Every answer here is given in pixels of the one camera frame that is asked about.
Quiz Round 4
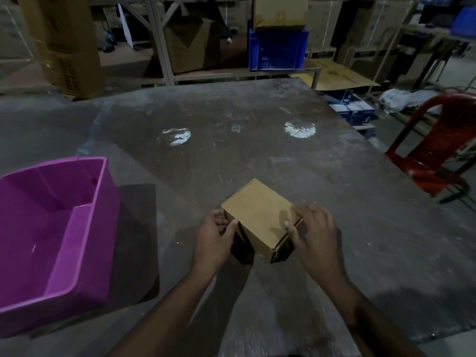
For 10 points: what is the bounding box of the blue and white product box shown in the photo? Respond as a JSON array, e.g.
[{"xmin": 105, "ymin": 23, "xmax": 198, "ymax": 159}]
[
  {"xmin": 329, "ymin": 104, "xmax": 353, "ymax": 123},
  {"xmin": 348, "ymin": 100, "xmax": 377, "ymax": 126}
]

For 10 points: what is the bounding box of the tall narrow cardboard carton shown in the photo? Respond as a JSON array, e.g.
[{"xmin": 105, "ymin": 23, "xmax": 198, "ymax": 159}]
[{"xmin": 14, "ymin": 0, "xmax": 107, "ymax": 100}]

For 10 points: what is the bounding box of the person's left forearm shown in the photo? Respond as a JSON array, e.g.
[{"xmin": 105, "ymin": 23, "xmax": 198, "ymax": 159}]
[{"xmin": 108, "ymin": 271, "xmax": 220, "ymax": 357}]

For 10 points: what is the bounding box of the person's right hand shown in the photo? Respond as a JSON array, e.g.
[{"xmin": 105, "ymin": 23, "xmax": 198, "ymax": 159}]
[{"xmin": 284, "ymin": 203, "xmax": 352, "ymax": 291}]

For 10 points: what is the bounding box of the white paper sheet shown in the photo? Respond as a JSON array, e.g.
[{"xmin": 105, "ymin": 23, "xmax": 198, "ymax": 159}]
[{"xmin": 117, "ymin": 3, "xmax": 134, "ymax": 49}]

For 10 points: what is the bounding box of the white plastic bag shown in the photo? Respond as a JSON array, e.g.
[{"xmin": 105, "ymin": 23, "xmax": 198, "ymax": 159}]
[{"xmin": 379, "ymin": 88, "xmax": 439, "ymax": 114}]

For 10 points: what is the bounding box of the metal frame table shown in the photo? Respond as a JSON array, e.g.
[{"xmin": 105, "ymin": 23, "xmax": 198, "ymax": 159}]
[{"xmin": 371, "ymin": 24, "xmax": 476, "ymax": 93}]

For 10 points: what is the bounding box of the blue plastic tray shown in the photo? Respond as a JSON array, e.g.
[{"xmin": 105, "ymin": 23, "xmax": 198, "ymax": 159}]
[{"xmin": 449, "ymin": 6, "xmax": 476, "ymax": 37}]

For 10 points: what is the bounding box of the blue plastic crate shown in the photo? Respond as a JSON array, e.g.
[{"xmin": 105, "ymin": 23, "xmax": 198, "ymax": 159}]
[{"xmin": 248, "ymin": 28, "xmax": 310, "ymax": 72}]

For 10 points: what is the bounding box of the person's left hand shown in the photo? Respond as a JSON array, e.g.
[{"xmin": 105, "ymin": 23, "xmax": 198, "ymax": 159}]
[{"xmin": 191, "ymin": 209, "xmax": 240, "ymax": 278}]

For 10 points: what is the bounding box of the pink plastic bin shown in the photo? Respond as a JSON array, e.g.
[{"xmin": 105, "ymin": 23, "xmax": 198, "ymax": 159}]
[{"xmin": 0, "ymin": 156, "xmax": 121, "ymax": 339}]

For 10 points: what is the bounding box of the small dark object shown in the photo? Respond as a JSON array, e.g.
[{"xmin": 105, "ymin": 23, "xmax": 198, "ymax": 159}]
[{"xmin": 99, "ymin": 31, "xmax": 117, "ymax": 53}]

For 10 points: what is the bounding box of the flat cardboard sheet with tape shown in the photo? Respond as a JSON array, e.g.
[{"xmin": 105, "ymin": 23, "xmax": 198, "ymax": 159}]
[{"xmin": 252, "ymin": 0, "xmax": 310, "ymax": 28}]

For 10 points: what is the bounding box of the open brown carton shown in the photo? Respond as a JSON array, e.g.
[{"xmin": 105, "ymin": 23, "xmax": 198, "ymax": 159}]
[{"xmin": 163, "ymin": 16, "xmax": 221, "ymax": 75}]

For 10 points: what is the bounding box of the red plastic chair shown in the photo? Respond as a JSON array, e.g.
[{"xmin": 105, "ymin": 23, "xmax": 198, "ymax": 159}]
[{"xmin": 384, "ymin": 93, "xmax": 476, "ymax": 204}]

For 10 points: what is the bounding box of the grey metal storage rack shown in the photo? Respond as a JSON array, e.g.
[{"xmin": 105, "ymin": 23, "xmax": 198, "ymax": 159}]
[{"xmin": 89, "ymin": 0, "xmax": 322, "ymax": 90}]

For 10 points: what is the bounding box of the dark blue product box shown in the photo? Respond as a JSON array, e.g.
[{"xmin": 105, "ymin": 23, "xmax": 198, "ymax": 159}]
[{"xmin": 327, "ymin": 89, "xmax": 355, "ymax": 105}]

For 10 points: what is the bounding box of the small brown cardboard box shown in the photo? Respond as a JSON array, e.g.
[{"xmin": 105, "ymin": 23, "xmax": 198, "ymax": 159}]
[{"xmin": 221, "ymin": 178, "xmax": 304, "ymax": 264}]

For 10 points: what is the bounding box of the flattened printed cardboard sheet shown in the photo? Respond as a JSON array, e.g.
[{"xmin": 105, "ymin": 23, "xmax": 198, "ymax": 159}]
[{"xmin": 292, "ymin": 59, "xmax": 382, "ymax": 92}]

